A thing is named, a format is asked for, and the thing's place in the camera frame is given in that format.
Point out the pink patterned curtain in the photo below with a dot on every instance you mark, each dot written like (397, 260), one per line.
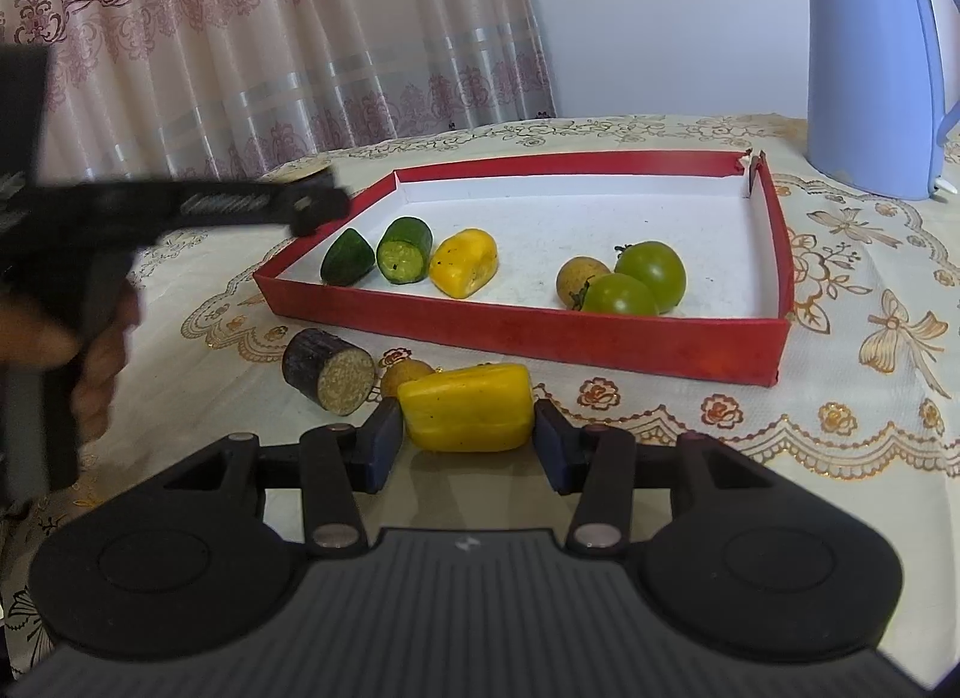
(300, 30)

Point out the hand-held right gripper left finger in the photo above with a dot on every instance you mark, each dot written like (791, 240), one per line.
(382, 443)

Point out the small brown longan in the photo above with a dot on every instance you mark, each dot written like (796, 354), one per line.
(405, 377)

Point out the cucumber end piece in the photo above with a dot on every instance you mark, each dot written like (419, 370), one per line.
(346, 259)

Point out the dark eggplant piece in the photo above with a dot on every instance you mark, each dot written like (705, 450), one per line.
(315, 364)

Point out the red cardboard box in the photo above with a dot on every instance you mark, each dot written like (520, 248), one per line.
(525, 338)

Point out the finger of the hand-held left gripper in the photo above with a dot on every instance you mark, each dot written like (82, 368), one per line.
(300, 206)

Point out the person's left hand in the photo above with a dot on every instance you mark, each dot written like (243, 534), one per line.
(37, 334)

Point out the blue electric kettle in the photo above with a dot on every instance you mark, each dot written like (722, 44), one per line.
(862, 68)

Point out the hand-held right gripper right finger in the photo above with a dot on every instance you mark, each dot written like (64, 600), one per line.
(551, 443)

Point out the large brown longan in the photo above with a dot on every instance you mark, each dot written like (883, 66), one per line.
(577, 278)

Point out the small yellow pepper piece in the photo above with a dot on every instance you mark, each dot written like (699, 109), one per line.
(465, 259)

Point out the green tomato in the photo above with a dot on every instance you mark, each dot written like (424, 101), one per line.
(619, 297)
(652, 270)

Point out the large yellow pepper piece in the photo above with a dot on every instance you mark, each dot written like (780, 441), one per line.
(465, 405)

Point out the cucumber middle piece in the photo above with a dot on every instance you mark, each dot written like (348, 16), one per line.
(409, 240)

